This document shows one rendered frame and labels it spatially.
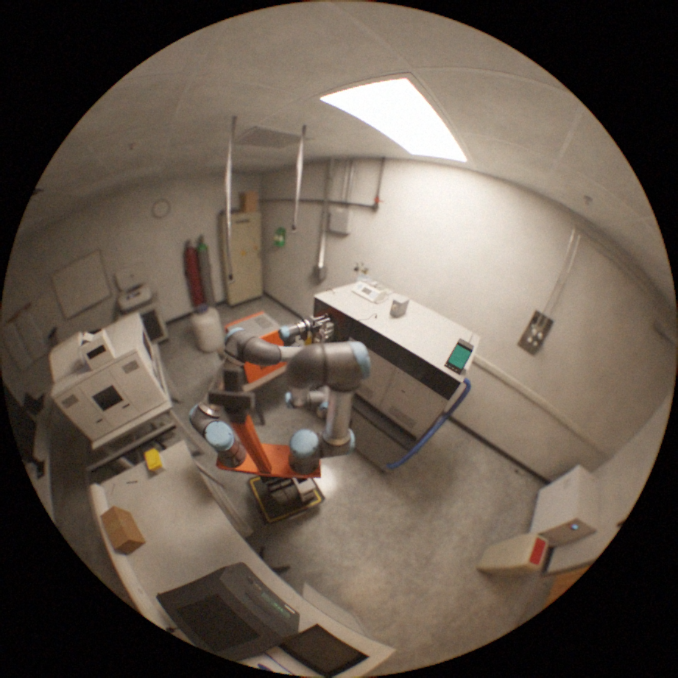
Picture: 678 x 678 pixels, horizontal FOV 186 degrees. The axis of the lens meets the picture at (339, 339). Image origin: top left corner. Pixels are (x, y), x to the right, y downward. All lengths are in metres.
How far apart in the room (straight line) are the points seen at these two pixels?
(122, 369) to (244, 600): 1.39
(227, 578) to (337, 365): 0.96
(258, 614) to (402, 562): 1.56
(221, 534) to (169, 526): 0.33
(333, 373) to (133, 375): 1.37
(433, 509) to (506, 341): 1.85
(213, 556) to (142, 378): 1.16
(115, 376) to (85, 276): 3.18
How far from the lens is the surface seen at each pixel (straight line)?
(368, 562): 2.21
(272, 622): 1.07
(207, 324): 3.23
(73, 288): 4.74
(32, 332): 5.38
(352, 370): 0.58
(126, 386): 1.68
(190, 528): 1.40
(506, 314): 2.21
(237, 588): 1.05
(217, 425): 0.95
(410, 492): 2.38
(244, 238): 4.30
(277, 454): 1.09
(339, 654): 1.48
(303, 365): 0.56
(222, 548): 1.32
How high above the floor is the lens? 2.13
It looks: 36 degrees down
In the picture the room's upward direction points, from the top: 8 degrees clockwise
